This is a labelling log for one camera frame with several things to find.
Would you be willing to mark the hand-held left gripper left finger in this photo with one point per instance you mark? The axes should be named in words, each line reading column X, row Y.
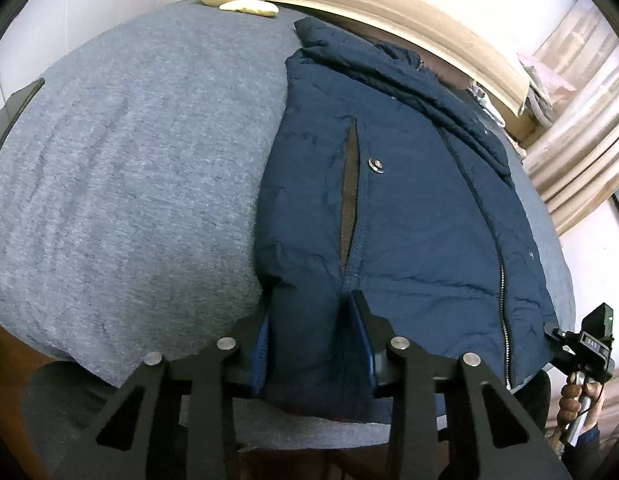
column 261, row 360

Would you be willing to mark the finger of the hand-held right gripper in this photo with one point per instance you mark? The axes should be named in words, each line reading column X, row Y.
column 557, row 337

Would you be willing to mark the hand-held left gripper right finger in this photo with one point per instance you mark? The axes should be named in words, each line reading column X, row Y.
column 367, row 350

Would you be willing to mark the navy blue zip jacket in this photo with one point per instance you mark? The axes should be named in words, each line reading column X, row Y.
column 414, row 210

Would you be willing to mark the person's right forearm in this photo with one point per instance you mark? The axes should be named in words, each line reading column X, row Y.
column 587, row 455

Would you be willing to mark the pile of folded clothes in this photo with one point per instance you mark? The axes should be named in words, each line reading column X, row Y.
column 544, row 75

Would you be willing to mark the person's right hand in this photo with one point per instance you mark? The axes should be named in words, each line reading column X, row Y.
column 569, row 405

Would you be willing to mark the beige curtain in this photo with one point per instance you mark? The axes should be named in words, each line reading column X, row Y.
column 579, row 150

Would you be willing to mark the bed with grey sheet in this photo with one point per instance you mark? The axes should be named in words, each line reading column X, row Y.
column 129, row 185

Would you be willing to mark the white crumpled cloth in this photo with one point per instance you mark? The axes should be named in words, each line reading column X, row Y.
column 487, row 105

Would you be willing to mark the beige wooden headboard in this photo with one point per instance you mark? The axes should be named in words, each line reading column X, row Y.
column 414, row 5

